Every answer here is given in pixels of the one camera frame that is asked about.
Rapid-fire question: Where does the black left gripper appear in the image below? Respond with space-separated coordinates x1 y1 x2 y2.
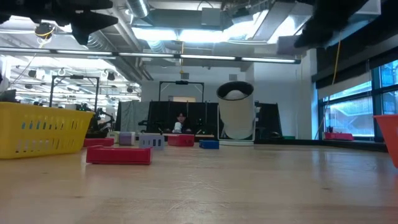
0 0 119 46

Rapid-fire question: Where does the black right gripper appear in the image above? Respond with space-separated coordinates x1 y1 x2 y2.
294 0 371 49

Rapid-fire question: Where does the orange plastic basket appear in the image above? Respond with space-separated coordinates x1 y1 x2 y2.
373 114 398 169

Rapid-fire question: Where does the yellow plastic basket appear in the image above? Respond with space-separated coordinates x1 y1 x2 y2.
0 101 94 160

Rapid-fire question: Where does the purple plug adapter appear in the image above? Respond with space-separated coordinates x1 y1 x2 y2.
118 131 136 146

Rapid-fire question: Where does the red digital clock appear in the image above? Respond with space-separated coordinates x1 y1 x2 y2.
83 138 115 147
86 145 152 165

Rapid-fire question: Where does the blue digital clock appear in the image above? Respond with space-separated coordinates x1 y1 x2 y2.
198 139 220 150

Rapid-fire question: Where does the red rectangular box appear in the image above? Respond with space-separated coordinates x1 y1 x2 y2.
167 134 195 147

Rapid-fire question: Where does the red bin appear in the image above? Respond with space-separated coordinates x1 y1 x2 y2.
323 131 354 141

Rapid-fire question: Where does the grey ceiling box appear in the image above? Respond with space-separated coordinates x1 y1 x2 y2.
200 6 222 27

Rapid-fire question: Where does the grey fabric partition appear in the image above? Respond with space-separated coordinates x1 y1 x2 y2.
115 100 150 132

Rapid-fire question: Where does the ceiling light strip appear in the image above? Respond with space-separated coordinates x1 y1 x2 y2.
0 46 301 65

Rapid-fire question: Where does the black monitor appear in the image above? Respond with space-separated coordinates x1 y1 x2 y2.
0 89 17 103

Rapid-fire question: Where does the black fabric partition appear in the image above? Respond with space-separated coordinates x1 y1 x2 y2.
146 100 220 135

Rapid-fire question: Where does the yellow hanging cable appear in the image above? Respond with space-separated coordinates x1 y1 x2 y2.
330 39 341 85

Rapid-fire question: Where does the silver round air duct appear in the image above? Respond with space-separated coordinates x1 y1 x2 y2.
126 0 150 19

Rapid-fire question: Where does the black rig frame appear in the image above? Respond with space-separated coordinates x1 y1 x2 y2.
49 74 101 108

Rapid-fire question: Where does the black partition frame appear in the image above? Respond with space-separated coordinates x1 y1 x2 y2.
158 80 205 103

